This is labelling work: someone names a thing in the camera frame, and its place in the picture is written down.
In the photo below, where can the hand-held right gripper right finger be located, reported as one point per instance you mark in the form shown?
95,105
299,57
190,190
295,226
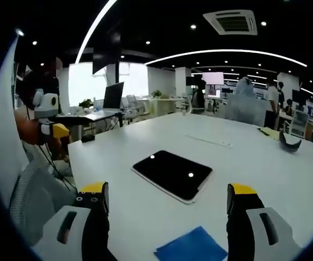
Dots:
240,217

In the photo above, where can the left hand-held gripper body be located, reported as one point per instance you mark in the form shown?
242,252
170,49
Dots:
46,107

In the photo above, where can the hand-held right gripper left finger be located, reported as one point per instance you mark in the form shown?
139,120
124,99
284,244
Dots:
93,217

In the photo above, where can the blue cleaning cloth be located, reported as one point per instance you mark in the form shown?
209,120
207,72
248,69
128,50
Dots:
191,247

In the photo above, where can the black tablet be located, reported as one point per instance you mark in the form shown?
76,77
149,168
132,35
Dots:
172,174

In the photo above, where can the small black box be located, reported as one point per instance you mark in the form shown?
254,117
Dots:
88,138

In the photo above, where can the person's dark upper body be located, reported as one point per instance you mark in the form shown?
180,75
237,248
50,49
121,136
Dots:
36,79

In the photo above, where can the white side desk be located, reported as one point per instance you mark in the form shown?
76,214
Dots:
91,116

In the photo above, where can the small green potted plant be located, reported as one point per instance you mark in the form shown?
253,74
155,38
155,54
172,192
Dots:
85,103

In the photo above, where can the grey mesh office chair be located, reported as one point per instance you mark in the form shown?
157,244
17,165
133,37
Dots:
36,190

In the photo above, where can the dark computer monitor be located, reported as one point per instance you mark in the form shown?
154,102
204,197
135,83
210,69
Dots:
113,95

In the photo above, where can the hanging black panel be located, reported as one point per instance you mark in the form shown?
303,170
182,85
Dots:
105,54

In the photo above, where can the dark grey curved headset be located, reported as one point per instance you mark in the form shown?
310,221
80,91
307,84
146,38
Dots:
289,146

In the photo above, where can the yellow paper pad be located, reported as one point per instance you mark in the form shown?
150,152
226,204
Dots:
269,133

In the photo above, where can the curved ceiling light strip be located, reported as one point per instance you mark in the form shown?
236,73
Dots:
227,51
93,28

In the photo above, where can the green plant on cabinet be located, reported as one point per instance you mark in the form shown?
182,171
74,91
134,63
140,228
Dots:
156,94

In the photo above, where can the white mesh office chair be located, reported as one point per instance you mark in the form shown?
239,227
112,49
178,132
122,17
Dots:
299,123

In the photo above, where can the grey covered machine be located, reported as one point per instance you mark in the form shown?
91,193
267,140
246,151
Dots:
243,106

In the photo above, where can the pink display screen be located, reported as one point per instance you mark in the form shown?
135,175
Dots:
213,78

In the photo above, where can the ceiling air conditioner vent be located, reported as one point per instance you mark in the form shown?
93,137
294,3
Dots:
231,22

